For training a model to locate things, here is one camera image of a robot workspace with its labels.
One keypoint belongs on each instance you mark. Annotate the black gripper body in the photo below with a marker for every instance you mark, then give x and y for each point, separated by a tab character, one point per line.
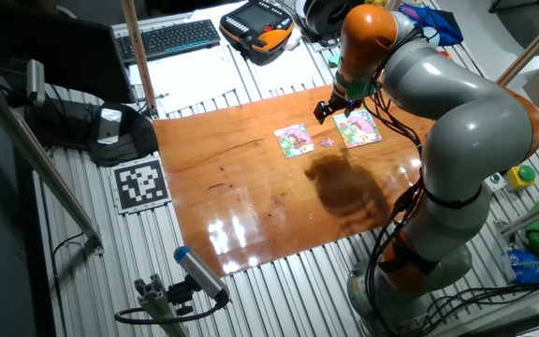
344	102

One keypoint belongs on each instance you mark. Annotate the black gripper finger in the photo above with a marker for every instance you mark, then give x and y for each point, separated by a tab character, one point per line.
323	113
353	110

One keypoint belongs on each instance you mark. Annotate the purple puzzle piece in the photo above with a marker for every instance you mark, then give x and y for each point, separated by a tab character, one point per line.
327	142

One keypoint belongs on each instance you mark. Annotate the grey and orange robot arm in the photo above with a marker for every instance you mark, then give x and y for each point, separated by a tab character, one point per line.
475	126

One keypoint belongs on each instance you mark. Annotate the complete cartoon puzzle picture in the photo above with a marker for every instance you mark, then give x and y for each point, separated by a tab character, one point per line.
360	131

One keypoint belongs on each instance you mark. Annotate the cartoon puzzle with missing piece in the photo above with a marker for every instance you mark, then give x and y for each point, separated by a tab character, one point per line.
294	141

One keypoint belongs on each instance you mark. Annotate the white paper sheet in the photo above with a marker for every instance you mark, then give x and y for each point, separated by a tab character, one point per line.
288	65
190	79

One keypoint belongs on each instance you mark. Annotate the black filament spool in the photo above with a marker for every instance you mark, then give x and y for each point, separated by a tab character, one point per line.
325	16

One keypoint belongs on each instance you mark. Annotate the glossy wooden board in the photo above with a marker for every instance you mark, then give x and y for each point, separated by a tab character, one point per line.
251	187

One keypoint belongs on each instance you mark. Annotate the yellow toy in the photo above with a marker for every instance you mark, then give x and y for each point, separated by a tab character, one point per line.
377	3

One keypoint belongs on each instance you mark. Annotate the orange box with red button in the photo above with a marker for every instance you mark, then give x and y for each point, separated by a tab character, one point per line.
445	54

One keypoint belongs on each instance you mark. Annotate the pale blue egg-shaped object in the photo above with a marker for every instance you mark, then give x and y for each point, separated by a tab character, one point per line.
432	36

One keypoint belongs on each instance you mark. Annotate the black and orange teach pendant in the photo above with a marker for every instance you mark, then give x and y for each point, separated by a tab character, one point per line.
255	28

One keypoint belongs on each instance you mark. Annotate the blue cloth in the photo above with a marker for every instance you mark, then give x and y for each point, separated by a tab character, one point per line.
438	23

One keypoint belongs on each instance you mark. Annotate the grey box with green button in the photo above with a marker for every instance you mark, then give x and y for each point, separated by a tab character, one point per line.
496	182

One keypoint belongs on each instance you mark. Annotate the black keyboard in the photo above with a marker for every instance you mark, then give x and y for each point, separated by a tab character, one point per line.
171	39

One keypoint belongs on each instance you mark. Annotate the yellow box with green button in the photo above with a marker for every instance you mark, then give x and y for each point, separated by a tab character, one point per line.
521	178

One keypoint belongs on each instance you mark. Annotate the black and white marker tag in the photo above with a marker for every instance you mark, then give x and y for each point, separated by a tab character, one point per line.
141	185

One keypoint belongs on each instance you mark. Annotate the aluminium bar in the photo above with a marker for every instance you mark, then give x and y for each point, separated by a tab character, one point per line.
531	215

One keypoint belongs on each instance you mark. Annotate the blue plastic bag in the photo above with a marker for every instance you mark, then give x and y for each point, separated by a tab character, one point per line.
527	267

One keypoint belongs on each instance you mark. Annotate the black monitor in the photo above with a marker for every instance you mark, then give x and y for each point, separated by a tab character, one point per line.
63	51

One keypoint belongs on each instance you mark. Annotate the slanted aluminium beam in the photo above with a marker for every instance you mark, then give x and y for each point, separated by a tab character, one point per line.
40	161

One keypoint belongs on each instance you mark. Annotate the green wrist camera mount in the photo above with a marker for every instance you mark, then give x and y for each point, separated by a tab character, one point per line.
358	89

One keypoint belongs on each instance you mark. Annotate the frame pole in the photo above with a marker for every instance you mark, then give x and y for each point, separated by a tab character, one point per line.
531	47
138	56
394	4

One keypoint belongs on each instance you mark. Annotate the silver camera with blue cap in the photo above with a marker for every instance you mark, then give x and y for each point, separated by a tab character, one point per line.
199	272

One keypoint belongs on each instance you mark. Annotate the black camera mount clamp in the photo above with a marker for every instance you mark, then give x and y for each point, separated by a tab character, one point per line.
180	295

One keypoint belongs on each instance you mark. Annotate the aluminium profile post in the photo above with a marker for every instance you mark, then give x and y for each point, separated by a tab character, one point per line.
157	304

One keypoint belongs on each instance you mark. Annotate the silver camera on beam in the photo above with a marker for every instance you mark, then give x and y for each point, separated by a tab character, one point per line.
35	79

